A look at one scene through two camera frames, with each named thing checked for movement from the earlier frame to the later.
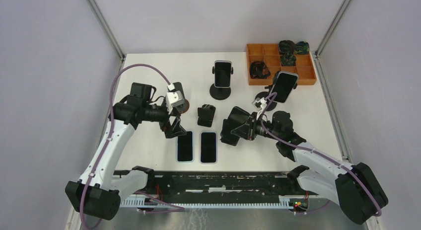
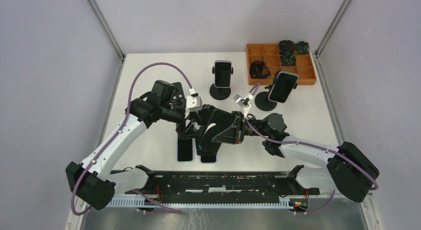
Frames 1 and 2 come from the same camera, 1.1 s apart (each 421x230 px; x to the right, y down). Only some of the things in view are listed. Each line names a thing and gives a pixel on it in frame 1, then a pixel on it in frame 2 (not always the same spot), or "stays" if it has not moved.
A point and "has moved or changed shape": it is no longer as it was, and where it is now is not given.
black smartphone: (184, 147) stays
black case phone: (226, 136) has moved or changed shape
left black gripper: (174, 130) → (190, 131)
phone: (222, 73) stays
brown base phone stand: (185, 107) stays
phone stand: (220, 93) stays
